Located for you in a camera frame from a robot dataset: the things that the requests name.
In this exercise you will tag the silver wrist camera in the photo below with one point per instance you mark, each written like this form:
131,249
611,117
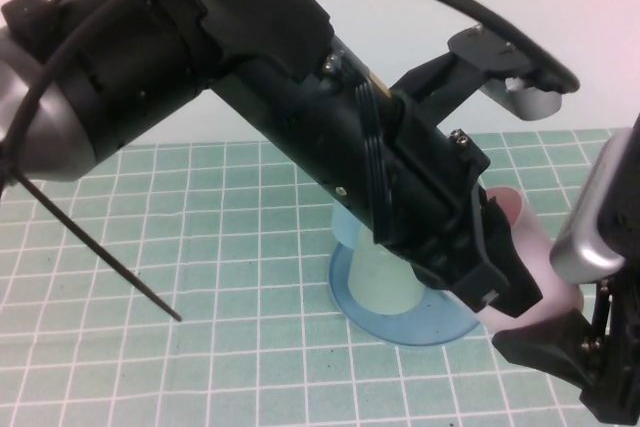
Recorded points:
585,247
530,104

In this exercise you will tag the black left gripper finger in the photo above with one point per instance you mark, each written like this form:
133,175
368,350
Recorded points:
517,282

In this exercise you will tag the pink plastic cup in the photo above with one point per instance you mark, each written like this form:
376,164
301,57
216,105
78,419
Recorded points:
535,242

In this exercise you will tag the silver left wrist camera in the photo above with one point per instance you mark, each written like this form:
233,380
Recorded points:
530,104

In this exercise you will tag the green checkered tablecloth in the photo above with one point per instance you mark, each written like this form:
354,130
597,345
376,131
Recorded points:
150,372

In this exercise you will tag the blue cup stand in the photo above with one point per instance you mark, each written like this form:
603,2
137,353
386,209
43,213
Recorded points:
400,332

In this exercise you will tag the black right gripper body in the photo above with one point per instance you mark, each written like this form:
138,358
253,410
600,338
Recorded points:
617,357

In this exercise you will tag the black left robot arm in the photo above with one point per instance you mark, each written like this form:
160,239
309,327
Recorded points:
150,47

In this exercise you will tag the green plastic cup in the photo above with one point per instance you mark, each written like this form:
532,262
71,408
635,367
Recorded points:
380,287

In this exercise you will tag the light blue plastic cup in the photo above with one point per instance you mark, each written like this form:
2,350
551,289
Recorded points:
345,227

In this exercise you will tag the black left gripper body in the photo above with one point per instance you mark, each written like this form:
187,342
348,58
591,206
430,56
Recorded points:
440,207

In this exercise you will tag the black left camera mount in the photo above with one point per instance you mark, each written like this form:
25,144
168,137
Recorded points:
435,82

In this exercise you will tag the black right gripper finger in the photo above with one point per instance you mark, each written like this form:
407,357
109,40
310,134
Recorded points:
545,347

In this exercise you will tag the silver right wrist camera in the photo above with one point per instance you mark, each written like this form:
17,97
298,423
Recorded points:
585,247

